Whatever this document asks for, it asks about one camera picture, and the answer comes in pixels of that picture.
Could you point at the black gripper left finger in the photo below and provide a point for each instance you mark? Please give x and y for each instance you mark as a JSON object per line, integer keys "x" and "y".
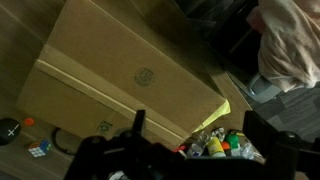
{"x": 139, "y": 121}

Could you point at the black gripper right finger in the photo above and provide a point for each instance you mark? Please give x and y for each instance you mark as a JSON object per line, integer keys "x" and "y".
{"x": 260, "y": 133}

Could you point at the peach shirt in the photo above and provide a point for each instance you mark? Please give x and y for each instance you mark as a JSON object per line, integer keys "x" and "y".
{"x": 290, "y": 43}

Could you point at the large brown cardboard box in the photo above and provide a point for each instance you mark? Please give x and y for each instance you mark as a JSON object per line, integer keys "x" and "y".
{"x": 110, "y": 63}

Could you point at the green plastic toy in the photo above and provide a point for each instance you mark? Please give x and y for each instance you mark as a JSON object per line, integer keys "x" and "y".
{"x": 232, "y": 140}

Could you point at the small orange object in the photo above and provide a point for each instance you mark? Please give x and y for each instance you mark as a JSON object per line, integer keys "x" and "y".
{"x": 225, "y": 145}

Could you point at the grey office chair holding clothes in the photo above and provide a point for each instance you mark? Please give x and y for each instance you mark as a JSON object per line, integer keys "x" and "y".
{"x": 263, "y": 88}

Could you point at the yellow cleaning cloth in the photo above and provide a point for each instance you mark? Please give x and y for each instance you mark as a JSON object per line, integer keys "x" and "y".
{"x": 218, "y": 111}

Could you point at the clear plastic bottle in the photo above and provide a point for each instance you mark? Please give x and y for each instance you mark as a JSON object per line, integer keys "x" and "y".
{"x": 197, "y": 146}

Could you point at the Rubik's cube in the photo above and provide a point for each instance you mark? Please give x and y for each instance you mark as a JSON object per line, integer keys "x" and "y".
{"x": 39, "y": 147}

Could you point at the small orange cap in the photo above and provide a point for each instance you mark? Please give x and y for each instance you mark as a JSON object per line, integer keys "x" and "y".
{"x": 29, "y": 121}

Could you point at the small round black speaker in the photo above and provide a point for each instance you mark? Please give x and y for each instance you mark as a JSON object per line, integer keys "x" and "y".
{"x": 8, "y": 131}

